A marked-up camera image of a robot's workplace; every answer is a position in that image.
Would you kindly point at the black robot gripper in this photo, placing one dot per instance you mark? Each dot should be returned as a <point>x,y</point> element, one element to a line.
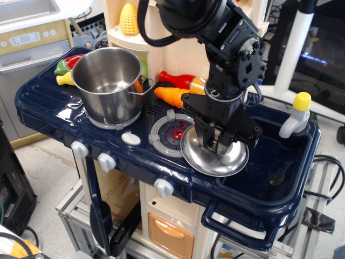
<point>226,114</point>

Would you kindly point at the round steel pot lid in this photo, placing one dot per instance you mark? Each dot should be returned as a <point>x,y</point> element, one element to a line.
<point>205,159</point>

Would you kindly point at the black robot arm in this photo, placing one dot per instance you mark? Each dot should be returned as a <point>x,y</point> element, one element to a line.
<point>232,47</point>

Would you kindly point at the stainless steel pot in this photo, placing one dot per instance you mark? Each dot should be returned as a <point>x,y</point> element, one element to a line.
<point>109,81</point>

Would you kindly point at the grey right stove burner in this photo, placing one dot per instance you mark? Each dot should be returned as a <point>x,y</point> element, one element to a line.
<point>166,134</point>

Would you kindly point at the grey stove burner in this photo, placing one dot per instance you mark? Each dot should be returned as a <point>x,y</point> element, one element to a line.
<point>166,134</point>
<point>117,126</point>

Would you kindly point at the red toy ketchup bottle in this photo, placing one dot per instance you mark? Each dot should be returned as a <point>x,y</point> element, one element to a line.
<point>188,82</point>

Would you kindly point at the orange toy carrot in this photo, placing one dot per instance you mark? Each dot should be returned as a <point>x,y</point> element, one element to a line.
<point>171,95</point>

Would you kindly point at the right white stove knob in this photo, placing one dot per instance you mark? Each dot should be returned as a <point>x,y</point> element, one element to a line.
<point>164,188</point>

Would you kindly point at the white stove knob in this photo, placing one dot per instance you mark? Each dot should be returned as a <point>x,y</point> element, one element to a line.
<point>106,162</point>
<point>79,150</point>
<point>164,188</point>

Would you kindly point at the navy toy kitchen counter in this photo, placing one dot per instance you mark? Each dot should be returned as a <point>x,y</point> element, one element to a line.
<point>249,207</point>

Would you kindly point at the white stand pole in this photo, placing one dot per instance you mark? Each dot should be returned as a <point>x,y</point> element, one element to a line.
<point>306,54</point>

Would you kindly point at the grey toy faucet yellow cap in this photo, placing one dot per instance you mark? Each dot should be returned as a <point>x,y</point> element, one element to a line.
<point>299,116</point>

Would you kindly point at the white oval button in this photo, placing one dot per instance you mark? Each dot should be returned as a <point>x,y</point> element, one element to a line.
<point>130,139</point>

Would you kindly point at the cream toy kitchen tower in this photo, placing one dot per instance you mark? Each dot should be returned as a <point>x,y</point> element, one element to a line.
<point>183,56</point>

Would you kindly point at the grey left stove burner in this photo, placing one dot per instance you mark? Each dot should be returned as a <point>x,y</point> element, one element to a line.
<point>117,126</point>

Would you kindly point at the middle white stove knob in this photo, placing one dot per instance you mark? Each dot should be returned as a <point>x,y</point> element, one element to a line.
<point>106,162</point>

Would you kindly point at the orange toy drawer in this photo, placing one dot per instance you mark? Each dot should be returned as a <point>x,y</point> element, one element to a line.
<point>170,237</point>

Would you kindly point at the left white stove knob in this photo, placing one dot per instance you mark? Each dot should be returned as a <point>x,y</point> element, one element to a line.
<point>79,150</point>

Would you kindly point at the yellow toy corn cob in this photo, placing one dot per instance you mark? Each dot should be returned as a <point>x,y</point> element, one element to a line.
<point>128,19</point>

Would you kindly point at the navy oven door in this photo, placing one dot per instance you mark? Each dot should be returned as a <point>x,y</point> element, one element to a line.
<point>101,219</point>

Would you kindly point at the yellow toy bottle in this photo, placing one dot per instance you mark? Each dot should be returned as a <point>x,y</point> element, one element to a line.
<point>65,79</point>

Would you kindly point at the red green toy pepper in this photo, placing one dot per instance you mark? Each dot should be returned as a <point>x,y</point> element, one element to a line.
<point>67,64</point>

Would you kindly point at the black computer tower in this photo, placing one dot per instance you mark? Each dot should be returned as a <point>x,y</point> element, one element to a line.
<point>18,199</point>

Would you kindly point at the grey wooden cabinet appliance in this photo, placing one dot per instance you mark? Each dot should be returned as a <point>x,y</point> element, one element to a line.
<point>33,35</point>

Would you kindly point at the yellow object bottom left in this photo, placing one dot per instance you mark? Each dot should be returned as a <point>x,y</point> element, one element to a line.
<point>19,252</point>

